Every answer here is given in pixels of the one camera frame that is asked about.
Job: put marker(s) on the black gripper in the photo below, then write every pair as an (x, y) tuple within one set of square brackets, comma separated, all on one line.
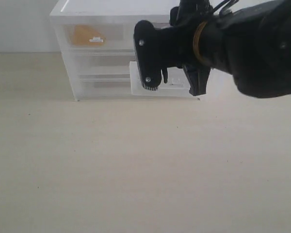
[(183, 44)]

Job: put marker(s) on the white plastic drawer cabinet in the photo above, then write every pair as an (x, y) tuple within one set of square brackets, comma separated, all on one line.
[(67, 12)]

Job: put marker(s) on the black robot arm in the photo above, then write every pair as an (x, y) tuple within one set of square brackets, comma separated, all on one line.
[(252, 44)]

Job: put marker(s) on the orange item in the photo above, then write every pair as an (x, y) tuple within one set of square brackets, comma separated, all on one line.
[(85, 35)]

